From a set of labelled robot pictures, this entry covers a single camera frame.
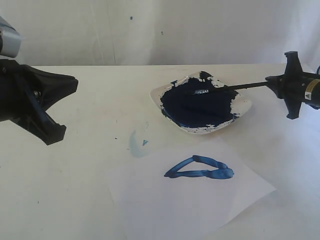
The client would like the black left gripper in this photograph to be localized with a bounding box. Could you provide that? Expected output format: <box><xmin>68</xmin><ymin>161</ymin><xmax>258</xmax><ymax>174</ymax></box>
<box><xmin>0</xmin><ymin>59</ymin><xmax>79</xmax><ymax>146</ymax></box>

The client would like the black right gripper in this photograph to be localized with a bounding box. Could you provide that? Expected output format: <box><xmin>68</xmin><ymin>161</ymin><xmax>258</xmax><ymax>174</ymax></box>
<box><xmin>265</xmin><ymin>51</ymin><xmax>310</xmax><ymax>119</ymax></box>

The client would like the black thin paintbrush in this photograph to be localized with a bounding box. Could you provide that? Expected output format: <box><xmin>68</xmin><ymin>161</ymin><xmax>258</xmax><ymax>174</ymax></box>
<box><xmin>184</xmin><ymin>81</ymin><xmax>268</xmax><ymax>96</ymax></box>

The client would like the white paper sheet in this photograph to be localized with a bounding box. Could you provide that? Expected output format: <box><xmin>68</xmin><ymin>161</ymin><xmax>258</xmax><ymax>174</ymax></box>
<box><xmin>106</xmin><ymin>140</ymin><xmax>274</xmax><ymax>240</ymax></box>

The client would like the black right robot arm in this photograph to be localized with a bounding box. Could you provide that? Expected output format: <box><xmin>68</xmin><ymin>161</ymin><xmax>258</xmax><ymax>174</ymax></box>
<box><xmin>265</xmin><ymin>51</ymin><xmax>320</xmax><ymax>120</ymax></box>

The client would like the white square paint dish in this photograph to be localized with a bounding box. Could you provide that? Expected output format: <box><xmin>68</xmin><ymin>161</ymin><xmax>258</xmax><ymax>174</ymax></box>
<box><xmin>150</xmin><ymin>71</ymin><xmax>252</xmax><ymax>135</ymax></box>

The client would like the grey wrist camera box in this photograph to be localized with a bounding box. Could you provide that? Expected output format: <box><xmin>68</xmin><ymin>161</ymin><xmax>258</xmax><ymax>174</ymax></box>
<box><xmin>0</xmin><ymin>17</ymin><xmax>22</xmax><ymax>58</ymax></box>

